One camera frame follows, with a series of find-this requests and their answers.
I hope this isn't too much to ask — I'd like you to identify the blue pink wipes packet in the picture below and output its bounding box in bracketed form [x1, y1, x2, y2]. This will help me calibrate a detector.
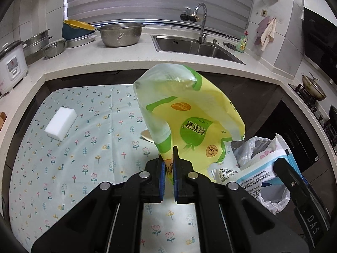
[211, 134, 301, 198]

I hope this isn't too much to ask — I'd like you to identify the yellow green plastic bag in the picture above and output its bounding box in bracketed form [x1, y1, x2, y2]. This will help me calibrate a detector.
[133, 63, 245, 179]

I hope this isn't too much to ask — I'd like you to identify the trash bin with white liner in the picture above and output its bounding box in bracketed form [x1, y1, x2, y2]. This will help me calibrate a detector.
[233, 134, 301, 215]

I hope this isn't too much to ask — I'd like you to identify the chrome kitchen faucet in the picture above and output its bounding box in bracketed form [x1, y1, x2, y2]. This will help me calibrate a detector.
[180, 3, 208, 44]

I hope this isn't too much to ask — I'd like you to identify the floral tablecloth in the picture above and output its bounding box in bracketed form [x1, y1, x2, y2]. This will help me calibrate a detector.
[9, 85, 158, 250]

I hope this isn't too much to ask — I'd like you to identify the beige paper pouch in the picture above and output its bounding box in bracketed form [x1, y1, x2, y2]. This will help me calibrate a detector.
[140, 129, 154, 143]

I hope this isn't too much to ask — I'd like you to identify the black gas stove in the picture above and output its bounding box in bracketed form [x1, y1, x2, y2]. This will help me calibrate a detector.
[289, 84, 336, 152]

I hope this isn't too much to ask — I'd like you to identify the white sponge block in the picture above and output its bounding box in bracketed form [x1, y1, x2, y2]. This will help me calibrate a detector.
[45, 107, 77, 142]

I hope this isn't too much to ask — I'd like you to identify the cream wok with lid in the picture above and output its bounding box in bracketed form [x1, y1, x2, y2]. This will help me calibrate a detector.
[302, 73, 327, 101]

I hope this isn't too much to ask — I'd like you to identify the wooden checkered cutting board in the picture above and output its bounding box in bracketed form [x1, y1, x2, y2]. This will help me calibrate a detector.
[0, 112, 7, 130]

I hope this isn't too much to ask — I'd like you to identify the dark scouring pad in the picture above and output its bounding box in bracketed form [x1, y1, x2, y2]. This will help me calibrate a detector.
[223, 42, 237, 51]

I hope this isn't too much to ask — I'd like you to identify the green dish soap bottle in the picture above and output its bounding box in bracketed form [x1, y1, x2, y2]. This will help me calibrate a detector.
[236, 31, 248, 53]

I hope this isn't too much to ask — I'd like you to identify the stainless steel sink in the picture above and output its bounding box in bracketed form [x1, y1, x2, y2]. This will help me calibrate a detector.
[151, 35, 245, 65]

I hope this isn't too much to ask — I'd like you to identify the white rice cooker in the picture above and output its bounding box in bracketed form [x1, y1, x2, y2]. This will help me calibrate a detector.
[0, 40, 28, 95]

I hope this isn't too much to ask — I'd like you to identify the large steel mixing bowl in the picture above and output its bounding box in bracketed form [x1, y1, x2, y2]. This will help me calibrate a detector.
[98, 22, 146, 47]

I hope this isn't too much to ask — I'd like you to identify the steel steamer pot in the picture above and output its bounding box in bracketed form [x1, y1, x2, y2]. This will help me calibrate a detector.
[23, 29, 52, 66]

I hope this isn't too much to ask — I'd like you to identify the hanging cream dish towel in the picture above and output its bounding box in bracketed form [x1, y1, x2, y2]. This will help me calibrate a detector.
[260, 18, 277, 51]

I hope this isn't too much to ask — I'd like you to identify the grey window blind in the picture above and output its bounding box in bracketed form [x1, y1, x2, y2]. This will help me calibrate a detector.
[63, 0, 254, 37]

